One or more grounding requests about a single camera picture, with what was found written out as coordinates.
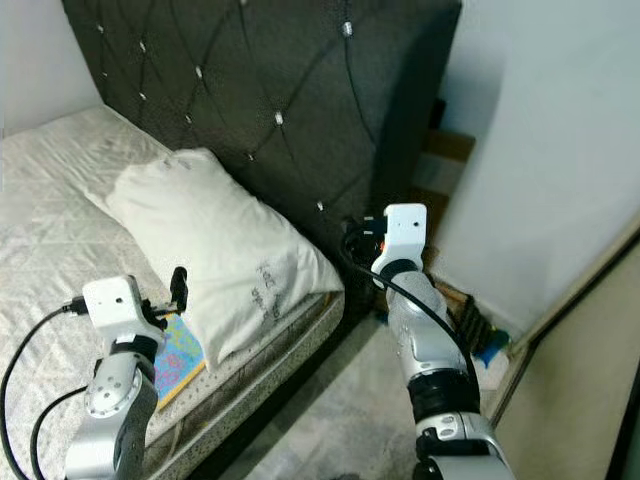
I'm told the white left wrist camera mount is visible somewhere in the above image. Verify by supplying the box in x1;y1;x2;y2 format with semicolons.
81;274;163;358

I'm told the black ribbed block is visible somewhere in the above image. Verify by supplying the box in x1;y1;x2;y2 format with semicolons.
454;288;493;343

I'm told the dark bed frame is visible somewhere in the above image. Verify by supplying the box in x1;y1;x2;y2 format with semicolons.
188;298;383;480

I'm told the small blue plastic piece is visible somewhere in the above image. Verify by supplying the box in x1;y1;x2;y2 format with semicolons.
474;334;513;367

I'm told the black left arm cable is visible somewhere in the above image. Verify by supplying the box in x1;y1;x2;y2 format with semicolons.
0;298;93;480

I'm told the white quilted mattress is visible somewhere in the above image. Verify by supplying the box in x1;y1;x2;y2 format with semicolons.
0;104;348;480

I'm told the dark grey tufted headboard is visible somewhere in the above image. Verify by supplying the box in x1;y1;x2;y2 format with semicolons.
59;0;464;313

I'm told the white printed pillow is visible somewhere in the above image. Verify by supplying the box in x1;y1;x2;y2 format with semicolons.
104;147;348;367

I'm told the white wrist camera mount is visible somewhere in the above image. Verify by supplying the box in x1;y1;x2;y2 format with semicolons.
371;202;430;281
81;274;163;358

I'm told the beige wood-grain panel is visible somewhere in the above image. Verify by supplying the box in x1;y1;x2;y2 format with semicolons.
493;228;640;480

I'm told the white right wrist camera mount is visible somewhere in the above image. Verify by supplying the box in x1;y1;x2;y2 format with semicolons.
371;202;430;281

